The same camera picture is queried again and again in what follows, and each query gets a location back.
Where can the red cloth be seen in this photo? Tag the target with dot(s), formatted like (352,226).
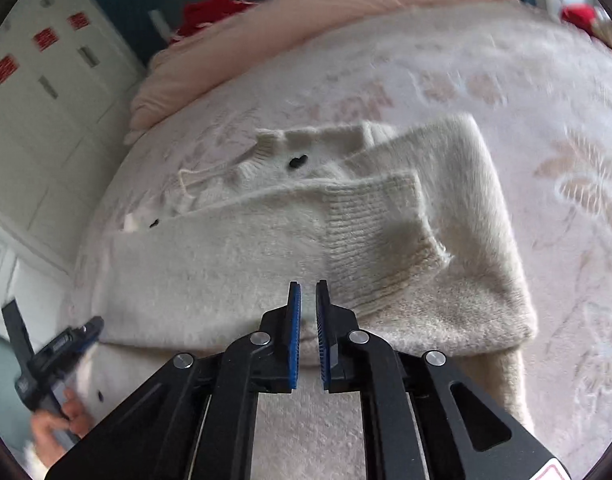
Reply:
(208,16)

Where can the white wardrobe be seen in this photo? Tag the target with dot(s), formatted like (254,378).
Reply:
(40,125)

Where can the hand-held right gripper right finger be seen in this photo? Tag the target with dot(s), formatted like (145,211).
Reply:
(324,345)

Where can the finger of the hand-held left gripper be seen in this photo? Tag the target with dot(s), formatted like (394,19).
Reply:
(88,330)

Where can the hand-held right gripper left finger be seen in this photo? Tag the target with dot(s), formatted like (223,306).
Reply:
(295,340)

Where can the cream knitted cardigan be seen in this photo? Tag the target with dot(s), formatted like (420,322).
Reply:
(306,250)

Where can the person's left hand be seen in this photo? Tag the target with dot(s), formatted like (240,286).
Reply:
(60,422)

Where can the red fabric item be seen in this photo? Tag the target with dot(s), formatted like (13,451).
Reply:
(578,14)

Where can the floral patterned bed blanket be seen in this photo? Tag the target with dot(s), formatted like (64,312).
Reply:
(511,125)

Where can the pink quilt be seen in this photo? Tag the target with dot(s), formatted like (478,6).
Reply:
(286,25)

